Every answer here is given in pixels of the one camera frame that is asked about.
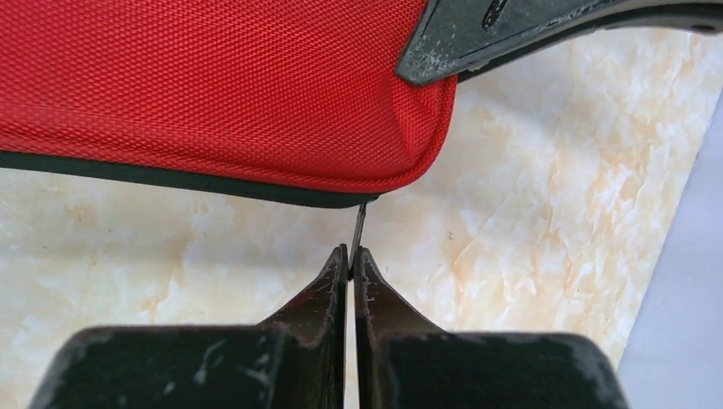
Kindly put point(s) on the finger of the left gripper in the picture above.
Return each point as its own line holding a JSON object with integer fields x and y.
{"x": 465, "y": 39}

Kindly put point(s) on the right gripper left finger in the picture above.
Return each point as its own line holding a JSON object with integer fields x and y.
{"x": 292, "y": 359}

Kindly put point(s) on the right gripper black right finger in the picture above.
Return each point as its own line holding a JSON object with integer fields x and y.
{"x": 406, "y": 361}

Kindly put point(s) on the red black medicine kit bag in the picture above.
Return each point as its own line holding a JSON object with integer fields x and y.
{"x": 295, "y": 102}

